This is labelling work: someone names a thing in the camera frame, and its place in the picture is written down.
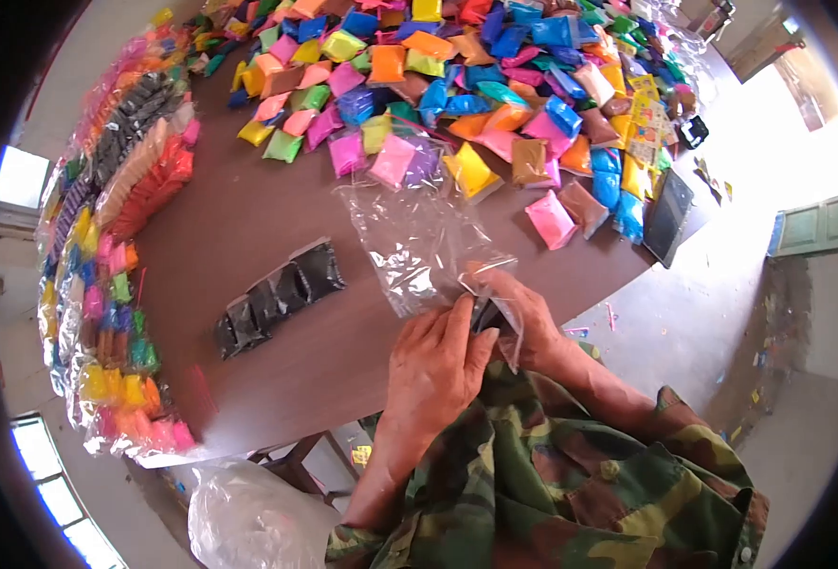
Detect large crumpled plastic bag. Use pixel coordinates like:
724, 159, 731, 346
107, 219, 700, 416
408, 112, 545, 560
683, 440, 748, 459
187, 459, 343, 569

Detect pile of colourful packets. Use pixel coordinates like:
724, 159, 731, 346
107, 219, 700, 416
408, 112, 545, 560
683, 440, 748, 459
190, 0, 699, 251

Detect clear plastic bag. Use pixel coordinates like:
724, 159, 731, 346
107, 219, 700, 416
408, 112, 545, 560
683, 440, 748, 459
334, 176, 528, 375

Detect person's right hand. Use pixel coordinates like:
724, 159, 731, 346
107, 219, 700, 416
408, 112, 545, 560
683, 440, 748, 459
460, 265, 571, 372

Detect single black packet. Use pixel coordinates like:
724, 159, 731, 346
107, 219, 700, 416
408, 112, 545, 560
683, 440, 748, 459
471, 297, 507, 337

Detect small black box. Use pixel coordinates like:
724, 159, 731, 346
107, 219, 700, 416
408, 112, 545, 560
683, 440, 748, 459
678, 115, 710, 150

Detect green door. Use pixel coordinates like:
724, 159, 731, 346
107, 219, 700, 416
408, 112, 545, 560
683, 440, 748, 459
767, 188, 838, 259

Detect person's left index finger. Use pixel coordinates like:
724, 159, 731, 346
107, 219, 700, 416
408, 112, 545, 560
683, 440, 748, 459
447, 294, 476, 351

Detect black tablet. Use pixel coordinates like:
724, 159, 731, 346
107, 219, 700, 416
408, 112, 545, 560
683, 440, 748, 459
642, 168, 696, 270

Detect person's left thumb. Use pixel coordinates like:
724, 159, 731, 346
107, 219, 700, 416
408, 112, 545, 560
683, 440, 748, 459
462, 327, 500, 399

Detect person's right fingers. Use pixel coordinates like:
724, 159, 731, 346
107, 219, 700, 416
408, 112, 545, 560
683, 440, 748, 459
460, 265, 530, 314

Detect row of black packets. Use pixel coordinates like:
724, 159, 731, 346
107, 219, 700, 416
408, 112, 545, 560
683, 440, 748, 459
213, 239, 348, 361

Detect window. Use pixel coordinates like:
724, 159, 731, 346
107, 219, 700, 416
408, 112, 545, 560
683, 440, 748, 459
0, 145, 52, 211
9, 415, 130, 569

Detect person's body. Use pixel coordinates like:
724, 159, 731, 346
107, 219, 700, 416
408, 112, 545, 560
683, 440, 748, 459
325, 359, 772, 569

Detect stack of yellow sticker sheets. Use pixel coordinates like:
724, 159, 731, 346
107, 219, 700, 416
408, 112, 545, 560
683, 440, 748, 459
621, 74, 680, 172

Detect person's left hand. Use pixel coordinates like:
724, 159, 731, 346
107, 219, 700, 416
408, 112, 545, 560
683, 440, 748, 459
382, 294, 500, 446

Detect rows of bagged colourful packets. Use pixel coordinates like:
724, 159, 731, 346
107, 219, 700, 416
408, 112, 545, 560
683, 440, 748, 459
34, 7, 204, 458

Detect person's left fingers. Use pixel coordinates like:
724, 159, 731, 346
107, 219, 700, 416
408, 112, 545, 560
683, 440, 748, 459
389, 310, 450, 357

